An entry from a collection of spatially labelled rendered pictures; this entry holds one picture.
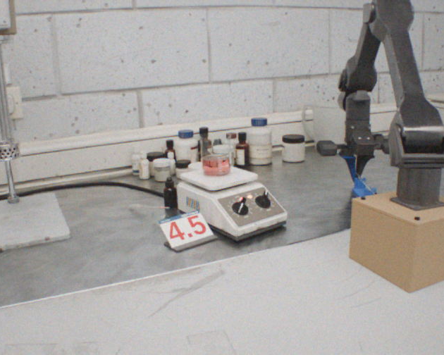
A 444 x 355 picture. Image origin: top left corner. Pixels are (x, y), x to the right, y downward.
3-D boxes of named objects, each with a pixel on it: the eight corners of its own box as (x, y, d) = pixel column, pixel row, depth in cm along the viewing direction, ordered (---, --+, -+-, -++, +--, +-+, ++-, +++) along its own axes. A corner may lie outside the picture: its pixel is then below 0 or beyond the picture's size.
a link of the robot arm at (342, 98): (377, 70, 107) (364, 66, 118) (342, 69, 107) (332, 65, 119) (375, 119, 110) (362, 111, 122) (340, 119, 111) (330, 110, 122)
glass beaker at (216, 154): (221, 170, 104) (220, 130, 102) (238, 176, 99) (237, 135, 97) (192, 175, 101) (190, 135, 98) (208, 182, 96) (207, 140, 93)
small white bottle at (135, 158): (139, 172, 137) (137, 144, 135) (146, 173, 135) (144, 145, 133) (130, 174, 135) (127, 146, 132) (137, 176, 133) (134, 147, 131)
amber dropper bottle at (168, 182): (177, 209, 106) (175, 178, 104) (163, 209, 106) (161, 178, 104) (178, 204, 109) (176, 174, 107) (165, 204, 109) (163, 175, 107)
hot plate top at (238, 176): (260, 179, 98) (260, 175, 98) (211, 191, 92) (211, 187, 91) (224, 167, 108) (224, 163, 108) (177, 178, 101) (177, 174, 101)
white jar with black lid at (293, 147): (307, 158, 146) (307, 134, 144) (300, 163, 140) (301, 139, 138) (285, 156, 149) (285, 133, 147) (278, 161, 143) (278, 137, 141)
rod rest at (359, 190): (378, 204, 104) (379, 189, 103) (363, 205, 104) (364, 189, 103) (365, 191, 114) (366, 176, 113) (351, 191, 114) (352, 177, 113)
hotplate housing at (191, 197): (288, 225, 95) (289, 186, 93) (236, 243, 88) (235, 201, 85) (220, 198, 112) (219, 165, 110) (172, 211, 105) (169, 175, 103)
